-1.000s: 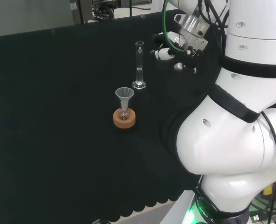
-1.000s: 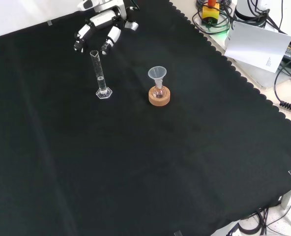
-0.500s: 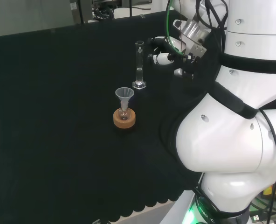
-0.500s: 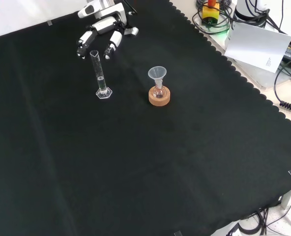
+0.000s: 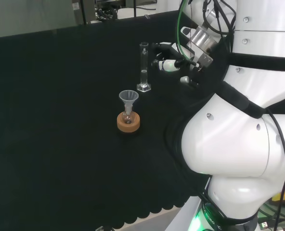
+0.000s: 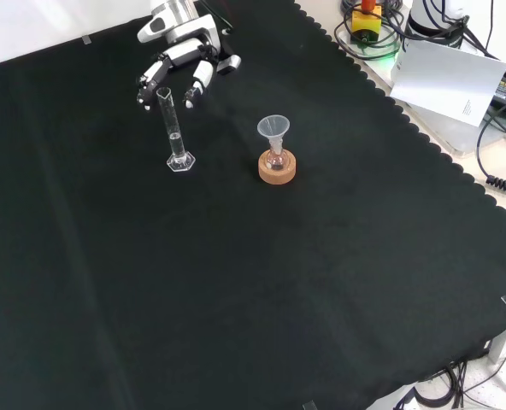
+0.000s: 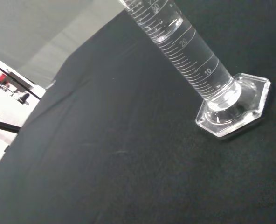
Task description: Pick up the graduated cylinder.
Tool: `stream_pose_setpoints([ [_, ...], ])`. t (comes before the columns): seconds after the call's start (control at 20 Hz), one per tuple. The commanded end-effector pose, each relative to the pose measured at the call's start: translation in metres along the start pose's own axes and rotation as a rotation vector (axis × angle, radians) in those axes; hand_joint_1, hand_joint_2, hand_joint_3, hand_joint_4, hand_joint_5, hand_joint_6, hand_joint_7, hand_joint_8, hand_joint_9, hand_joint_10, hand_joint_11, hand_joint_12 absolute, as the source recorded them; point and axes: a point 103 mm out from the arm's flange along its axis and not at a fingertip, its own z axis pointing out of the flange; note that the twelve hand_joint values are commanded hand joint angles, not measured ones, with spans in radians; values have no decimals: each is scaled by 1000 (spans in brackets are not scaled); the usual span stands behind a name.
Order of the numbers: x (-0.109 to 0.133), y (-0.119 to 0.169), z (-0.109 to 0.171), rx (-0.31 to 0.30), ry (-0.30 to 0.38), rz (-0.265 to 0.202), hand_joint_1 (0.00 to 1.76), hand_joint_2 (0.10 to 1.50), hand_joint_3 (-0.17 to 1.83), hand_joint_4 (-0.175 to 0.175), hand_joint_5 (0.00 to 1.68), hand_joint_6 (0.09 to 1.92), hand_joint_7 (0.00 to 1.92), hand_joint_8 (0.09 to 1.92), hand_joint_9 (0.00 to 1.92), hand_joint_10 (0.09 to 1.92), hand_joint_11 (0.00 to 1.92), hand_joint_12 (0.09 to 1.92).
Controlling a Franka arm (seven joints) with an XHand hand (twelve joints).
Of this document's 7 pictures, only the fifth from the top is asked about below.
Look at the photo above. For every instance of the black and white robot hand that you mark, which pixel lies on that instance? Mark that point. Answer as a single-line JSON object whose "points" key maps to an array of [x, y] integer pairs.
{"points": [[171, 65]]}

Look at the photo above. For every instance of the clear glass graduated cylinder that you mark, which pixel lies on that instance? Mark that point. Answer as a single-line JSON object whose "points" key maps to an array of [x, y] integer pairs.
{"points": [[144, 79]]}

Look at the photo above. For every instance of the clear plastic funnel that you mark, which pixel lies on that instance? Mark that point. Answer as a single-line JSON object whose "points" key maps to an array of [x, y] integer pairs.
{"points": [[128, 96]]}

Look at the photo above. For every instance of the clear tape strip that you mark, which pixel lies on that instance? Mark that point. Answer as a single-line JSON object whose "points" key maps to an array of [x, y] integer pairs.
{"points": [[146, 16]]}

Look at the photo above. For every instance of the small round-bottom glass flask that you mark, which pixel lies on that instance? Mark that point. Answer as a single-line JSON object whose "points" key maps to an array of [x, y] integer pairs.
{"points": [[128, 118]]}

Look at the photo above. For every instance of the black bench cloth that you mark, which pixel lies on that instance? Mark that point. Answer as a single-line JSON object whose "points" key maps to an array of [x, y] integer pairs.
{"points": [[60, 144]]}

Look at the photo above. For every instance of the large pale grey panel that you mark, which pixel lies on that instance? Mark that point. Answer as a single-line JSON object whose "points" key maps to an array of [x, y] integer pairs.
{"points": [[29, 16]]}

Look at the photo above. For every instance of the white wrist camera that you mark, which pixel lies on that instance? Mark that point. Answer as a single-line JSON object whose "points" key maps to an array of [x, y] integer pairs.
{"points": [[188, 31]]}

